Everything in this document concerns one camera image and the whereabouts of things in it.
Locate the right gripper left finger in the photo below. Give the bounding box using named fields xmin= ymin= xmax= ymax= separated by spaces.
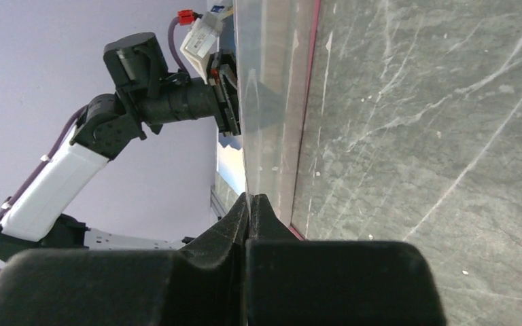
xmin=0 ymin=194 xmax=249 ymax=325

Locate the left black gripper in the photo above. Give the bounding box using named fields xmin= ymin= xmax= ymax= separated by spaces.
xmin=207 ymin=50 xmax=241 ymax=136

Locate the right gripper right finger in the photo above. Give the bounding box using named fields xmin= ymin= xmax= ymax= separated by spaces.
xmin=245 ymin=194 xmax=447 ymax=325

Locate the clear acrylic glass sheet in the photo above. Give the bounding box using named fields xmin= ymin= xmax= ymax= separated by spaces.
xmin=234 ymin=1 xmax=321 ymax=225

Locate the pink wooden picture frame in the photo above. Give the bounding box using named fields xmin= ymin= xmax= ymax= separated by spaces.
xmin=292 ymin=1 xmax=522 ymax=325

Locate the blue sky ocean photo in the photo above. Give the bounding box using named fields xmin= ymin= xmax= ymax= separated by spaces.
xmin=217 ymin=16 xmax=246 ymax=195

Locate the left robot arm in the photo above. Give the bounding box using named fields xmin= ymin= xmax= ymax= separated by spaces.
xmin=0 ymin=32 xmax=241 ymax=261

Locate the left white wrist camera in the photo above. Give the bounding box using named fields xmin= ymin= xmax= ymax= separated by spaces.
xmin=180 ymin=12 xmax=224 ymax=84

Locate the aluminium extrusion rail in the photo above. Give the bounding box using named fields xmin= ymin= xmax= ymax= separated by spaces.
xmin=210 ymin=187 xmax=227 ymax=223

